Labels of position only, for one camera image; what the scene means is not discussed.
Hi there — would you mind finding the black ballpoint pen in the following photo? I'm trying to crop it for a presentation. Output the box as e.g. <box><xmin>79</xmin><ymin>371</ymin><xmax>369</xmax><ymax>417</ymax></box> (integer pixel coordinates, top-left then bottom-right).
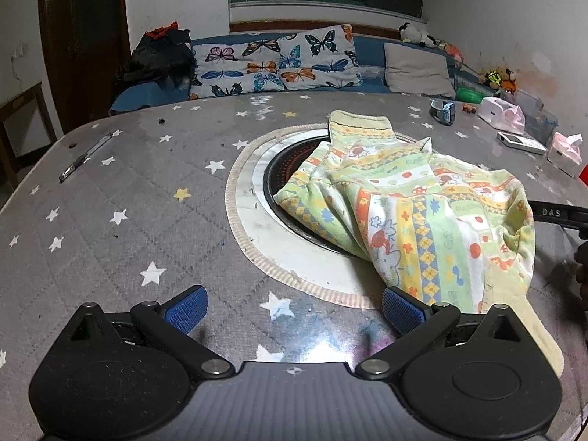
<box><xmin>58</xmin><ymin>132</ymin><xmax>114</xmax><ymax>183</ymax></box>

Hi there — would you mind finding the white remote control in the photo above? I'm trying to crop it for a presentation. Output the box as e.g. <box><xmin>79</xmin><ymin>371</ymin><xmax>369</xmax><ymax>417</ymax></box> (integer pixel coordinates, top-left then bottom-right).
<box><xmin>496</xmin><ymin>132</ymin><xmax>547</xmax><ymax>155</ymax></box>

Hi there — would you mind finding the wooden side table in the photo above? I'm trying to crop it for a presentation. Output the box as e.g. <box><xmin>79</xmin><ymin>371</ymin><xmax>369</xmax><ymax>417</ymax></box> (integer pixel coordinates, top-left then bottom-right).
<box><xmin>1</xmin><ymin>83</ymin><xmax>58</xmax><ymax>191</ymax></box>

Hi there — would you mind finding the person's right hand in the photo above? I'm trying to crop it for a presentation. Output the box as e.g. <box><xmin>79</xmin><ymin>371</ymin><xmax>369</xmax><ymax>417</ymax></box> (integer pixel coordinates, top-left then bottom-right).
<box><xmin>574</xmin><ymin>242</ymin><xmax>588</xmax><ymax>305</ymax></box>

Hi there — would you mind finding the colourful patterned baby garment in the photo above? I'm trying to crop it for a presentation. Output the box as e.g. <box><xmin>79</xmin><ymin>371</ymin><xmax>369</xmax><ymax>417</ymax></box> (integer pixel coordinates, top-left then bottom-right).
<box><xmin>274</xmin><ymin>111</ymin><xmax>564</xmax><ymax>373</ymax></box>

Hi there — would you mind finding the clear plastic storage box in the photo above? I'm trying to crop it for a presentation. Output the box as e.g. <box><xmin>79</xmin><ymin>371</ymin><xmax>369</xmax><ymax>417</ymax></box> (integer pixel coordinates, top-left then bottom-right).
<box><xmin>501</xmin><ymin>89</ymin><xmax>558</xmax><ymax>146</ymax></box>

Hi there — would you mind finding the dark clothes pile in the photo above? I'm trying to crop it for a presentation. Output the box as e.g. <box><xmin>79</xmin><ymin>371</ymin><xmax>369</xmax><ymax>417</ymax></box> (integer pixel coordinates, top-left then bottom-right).
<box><xmin>119</xmin><ymin>22</ymin><xmax>196</xmax><ymax>88</ymax></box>

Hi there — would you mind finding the white tissue pack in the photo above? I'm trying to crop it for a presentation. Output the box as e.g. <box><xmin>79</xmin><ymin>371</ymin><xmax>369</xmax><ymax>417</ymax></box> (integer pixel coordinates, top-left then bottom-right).
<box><xmin>476</xmin><ymin>97</ymin><xmax>525</xmax><ymax>136</ymax></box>

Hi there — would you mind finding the pink tissue box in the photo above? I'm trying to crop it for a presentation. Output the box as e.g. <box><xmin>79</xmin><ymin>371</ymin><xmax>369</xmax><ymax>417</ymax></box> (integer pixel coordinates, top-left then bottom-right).
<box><xmin>547</xmin><ymin>132</ymin><xmax>583</xmax><ymax>178</ymax></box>

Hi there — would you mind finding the white plush toy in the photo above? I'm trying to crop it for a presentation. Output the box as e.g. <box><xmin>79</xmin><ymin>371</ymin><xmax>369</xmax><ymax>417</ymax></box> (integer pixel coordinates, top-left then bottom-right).
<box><xmin>399</xmin><ymin>22</ymin><xmax>441</xmax><ymax>48</ymax></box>

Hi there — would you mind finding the blue sofa bench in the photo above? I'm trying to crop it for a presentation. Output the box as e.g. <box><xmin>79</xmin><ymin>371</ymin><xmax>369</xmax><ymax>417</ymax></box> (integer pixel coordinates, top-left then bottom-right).
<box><xmin>110</xmin><ymin>32</ymin><xmax>493</xmax><ymax>115</ymax></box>

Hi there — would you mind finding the butterfly print pillow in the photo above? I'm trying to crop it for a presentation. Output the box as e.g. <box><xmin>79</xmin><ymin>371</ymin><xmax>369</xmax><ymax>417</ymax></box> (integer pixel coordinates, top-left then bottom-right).
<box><xmin>189</xmin><ymin>24</ymin><xmax>362</xmax><ymax>100</ymax></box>

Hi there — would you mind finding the dark wooden door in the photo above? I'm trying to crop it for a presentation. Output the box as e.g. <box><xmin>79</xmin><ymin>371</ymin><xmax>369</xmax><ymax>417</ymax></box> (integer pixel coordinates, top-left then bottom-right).
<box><xmin>38</xmin><ymin>0</ymin><xmax>130</xmax><ymax>133</ymax></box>

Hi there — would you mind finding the round black induction cooker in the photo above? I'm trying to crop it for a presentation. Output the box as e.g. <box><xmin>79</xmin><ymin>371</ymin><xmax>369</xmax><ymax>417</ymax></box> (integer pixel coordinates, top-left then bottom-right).
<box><xmin>262</xmin><ymin>134</ymin><xmax>369</xmax><ymax>258</ymax></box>

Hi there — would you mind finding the green ball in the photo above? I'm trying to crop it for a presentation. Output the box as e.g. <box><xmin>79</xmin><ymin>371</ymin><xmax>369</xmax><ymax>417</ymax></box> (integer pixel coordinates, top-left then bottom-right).
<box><xmin>455</xmin><ymin>87</ymin><xmax>485</xmax><ymax>105</ymax></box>

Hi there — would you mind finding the beige cushion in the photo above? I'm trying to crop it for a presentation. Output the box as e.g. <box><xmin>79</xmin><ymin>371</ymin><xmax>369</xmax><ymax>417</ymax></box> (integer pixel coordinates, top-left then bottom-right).
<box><xmin>384</xmin><ymin>43</ymin><xmax>455</xmax><ymax>98</ymax></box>

